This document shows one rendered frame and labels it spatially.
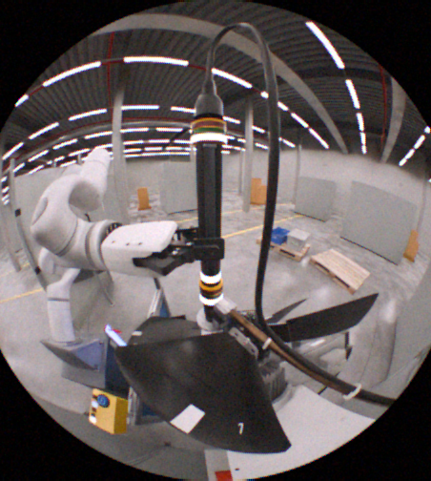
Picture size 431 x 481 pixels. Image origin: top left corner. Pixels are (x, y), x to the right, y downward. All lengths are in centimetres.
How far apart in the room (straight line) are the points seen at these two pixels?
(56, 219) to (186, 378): 25
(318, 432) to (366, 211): 551
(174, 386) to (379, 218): 569
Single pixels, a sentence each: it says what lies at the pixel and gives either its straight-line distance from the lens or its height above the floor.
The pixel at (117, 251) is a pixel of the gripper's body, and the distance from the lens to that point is 19.
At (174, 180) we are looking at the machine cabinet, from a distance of 634.
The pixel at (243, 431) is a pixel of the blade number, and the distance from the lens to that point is 18.
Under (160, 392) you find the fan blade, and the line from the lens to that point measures 17.
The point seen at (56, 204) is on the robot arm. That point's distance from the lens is 25.
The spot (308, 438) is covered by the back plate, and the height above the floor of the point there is 125.
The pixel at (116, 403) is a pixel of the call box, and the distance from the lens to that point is 60.
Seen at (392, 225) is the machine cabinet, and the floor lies 111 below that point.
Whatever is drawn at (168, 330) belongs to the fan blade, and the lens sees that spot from 47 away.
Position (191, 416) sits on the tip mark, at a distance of 16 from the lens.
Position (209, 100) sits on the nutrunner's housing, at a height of 167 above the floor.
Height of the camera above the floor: 158
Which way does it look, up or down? 26 degrees down
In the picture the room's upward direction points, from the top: straight up
